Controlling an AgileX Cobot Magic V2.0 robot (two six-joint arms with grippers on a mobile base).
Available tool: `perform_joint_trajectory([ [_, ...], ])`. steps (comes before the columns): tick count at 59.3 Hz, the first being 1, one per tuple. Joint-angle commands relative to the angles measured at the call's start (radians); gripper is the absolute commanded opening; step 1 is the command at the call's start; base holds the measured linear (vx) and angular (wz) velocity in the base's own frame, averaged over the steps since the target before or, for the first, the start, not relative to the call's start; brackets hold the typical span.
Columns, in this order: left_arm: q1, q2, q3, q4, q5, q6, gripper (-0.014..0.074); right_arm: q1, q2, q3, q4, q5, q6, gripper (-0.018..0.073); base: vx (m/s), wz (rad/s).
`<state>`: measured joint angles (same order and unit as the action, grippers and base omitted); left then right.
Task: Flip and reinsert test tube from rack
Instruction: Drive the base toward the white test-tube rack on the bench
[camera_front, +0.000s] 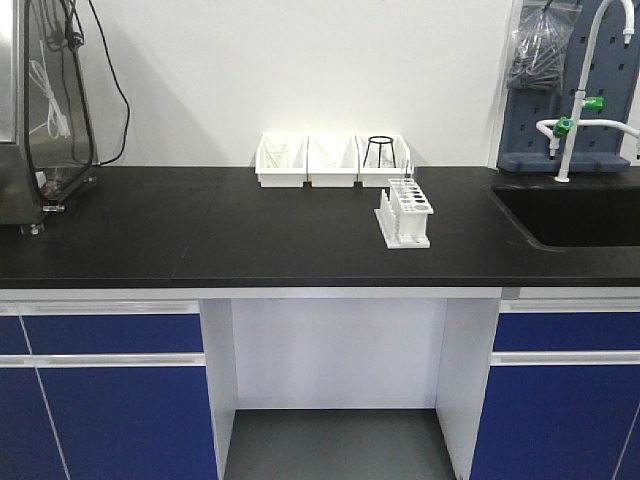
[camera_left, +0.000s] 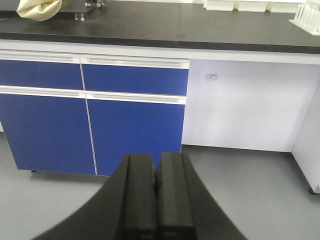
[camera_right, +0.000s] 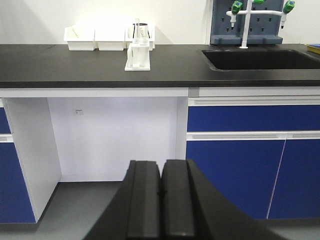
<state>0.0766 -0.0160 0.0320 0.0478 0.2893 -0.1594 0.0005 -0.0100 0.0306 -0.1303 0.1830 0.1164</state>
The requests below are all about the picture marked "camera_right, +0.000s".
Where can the blue cabinet drawer front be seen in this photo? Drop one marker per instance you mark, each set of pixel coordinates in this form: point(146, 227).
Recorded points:
point(253, 118)

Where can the clear glass test tube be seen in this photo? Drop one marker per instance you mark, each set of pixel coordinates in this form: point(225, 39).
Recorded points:
point(136, 34)

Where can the white lab faucet green knobs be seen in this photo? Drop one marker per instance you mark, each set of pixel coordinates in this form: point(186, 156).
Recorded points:
point(247, 20)

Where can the left white storage bin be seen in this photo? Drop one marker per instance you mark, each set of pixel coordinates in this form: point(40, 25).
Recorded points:
point(79, 38)

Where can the black wire tripod stand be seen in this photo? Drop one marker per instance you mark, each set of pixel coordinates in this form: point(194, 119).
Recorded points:
point(143, 30)

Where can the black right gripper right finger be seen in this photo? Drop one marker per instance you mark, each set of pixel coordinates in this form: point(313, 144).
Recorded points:
point(194, 209)

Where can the right white storage bin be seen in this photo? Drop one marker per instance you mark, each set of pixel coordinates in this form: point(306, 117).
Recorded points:
point(129, 35)

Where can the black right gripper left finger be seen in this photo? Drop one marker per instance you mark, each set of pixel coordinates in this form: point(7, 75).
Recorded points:
point(134, 211)

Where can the white storage bin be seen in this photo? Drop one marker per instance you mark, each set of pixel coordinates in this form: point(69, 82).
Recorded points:
point(110, 38)
point(79, 38)
point(129, 35)

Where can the grey pegboard drying rack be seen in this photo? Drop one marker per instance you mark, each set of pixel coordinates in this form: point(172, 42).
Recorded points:
point(221, 33)

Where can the blue left cabinet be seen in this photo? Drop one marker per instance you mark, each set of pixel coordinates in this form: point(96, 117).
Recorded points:
point(15, 204)

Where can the white test tube rack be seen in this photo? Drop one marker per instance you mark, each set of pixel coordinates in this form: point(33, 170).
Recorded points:
point(138, 56)

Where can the black lab sink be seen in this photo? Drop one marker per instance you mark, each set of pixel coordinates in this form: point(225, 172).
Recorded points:
point(261, 60)

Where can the middle white storage bin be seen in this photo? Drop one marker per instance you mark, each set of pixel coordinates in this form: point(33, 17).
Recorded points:
point(110, 38)

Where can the blue cabinet door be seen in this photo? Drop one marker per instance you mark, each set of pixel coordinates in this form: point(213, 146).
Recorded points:
point(244, 171)

